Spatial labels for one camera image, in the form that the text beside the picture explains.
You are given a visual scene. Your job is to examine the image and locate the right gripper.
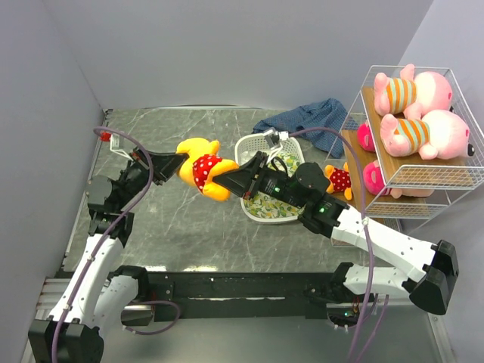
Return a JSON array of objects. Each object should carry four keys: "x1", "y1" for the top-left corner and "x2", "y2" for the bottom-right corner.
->
[{"x1": 213, "y1": 151, "x2": 306, "y2": 209}]

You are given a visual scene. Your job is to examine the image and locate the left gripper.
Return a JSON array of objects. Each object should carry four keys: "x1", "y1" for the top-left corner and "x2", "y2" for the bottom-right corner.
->
[{"x1": 115, "y1": 145, "x2": 189, "y2": 210}]

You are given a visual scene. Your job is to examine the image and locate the yellow plush face-down red dress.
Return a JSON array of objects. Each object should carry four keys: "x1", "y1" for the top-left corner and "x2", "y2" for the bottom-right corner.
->
[{"x1": 176, "y1": 138, "x2": 238, "y2": 202}]

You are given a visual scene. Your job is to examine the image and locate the yellow plush red dotted dress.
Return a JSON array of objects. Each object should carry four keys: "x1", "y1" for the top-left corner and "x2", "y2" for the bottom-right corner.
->
[{"x1": 323, "y1": 162, "x2": 352, "y2": 200}]

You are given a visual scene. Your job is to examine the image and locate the black-haired doll pink striped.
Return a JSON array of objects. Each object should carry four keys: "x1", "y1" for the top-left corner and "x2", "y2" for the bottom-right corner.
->
[{"x1": 357, "y1": 121, "x2": 376, "y2": 152}]

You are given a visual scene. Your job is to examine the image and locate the pink plush striped shirt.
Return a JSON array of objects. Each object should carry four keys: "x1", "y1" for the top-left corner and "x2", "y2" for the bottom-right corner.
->
[
  {"x1": 380, "y1": 110, "x2": 475, "y2": 160},
  {"x1": 374, "y1": 64, "x2": 453, "y2": 119}
]

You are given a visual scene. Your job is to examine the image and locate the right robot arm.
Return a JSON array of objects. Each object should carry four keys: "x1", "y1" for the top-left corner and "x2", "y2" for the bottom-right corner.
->
[{"x1": 213, "y1": 152, "x2": 459, "y2": 315}]

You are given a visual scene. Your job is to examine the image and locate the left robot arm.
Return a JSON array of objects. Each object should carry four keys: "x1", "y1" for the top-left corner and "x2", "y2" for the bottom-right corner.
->
[{"x1": 28, "y1": 148, "x2": 188, "y2": 362}]

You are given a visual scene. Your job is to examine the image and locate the white plastic basket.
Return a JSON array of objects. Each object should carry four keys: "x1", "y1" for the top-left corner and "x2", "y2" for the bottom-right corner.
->
[{"x1": 234, "y1": 134, "x2": 305, "y2": 224}]

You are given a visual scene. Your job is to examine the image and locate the lemon print cloth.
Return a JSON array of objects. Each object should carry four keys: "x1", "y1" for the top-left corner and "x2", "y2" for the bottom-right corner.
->
[{"x1": 242, "y1": 151, "x2": 300, "y2": 219}]

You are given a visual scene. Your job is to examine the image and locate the blue checked cloth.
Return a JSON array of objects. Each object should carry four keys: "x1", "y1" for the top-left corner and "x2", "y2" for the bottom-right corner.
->
[{"x1": 253, "y1": 98, "x2": 347, "y2": 159}]

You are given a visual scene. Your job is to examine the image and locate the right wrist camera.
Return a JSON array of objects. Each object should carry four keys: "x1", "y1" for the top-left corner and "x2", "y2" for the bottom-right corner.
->
[{"x1": 262, "y1": 128, "x2": 289, "y2": 150}]

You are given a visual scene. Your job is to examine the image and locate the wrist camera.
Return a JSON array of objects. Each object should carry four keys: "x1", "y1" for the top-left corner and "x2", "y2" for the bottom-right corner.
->
[
  {"x1": 99, "y1": 130, "x2": 132, "y2": 160},
  {"x1": 262, "y1": 128, "x2": 289, "y2": 150}
]

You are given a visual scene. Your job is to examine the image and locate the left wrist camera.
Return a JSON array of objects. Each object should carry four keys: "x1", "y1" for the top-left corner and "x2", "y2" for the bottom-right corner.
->
[{"x1": 99, "y1": 130, "x2": 132, "y2": 160}]

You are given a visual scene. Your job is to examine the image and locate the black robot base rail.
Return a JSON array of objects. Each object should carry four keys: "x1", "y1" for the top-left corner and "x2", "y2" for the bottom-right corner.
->
[{"x1": 124, "y1": 264, "x2": 383, "y2": 322}]

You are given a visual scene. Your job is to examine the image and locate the white wire wooden shelf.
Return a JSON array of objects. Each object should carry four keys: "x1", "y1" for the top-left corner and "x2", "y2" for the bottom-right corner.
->
[{"x1": 323, "y1": 64, "x2": 483, "y2": 225}]

